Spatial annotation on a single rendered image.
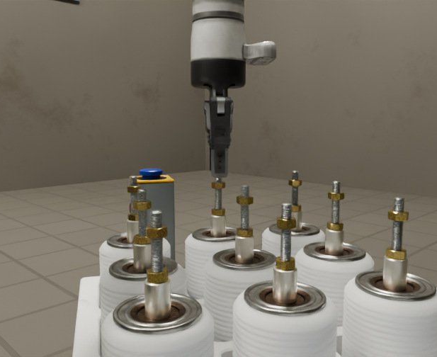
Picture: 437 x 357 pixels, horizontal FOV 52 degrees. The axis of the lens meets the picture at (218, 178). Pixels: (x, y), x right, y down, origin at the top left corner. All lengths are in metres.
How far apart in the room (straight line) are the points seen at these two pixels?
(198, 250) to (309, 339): 0.25
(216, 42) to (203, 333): 0.37
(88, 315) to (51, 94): 2.46
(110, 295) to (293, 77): 2.72
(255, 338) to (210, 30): 0.38
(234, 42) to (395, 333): 0.39
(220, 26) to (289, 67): 2.54
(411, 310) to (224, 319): 0.20
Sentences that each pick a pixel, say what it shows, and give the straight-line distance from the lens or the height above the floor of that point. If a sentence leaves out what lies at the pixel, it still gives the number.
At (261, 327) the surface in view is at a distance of 0.40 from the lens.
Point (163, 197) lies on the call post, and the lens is 0.76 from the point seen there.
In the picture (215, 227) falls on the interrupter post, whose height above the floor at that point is 0.26.
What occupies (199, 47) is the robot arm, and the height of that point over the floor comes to 0.51.
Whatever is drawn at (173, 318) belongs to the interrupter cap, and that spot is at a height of 0.25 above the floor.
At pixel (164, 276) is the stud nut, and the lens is 0.38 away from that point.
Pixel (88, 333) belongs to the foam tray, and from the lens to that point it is 0.54.
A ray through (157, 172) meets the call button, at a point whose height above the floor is 0.33.
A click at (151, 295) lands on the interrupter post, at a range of 0.38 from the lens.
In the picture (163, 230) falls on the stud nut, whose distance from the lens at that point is 0.37.
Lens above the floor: 0.42
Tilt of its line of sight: 8 degrees down
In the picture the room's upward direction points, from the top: straight up
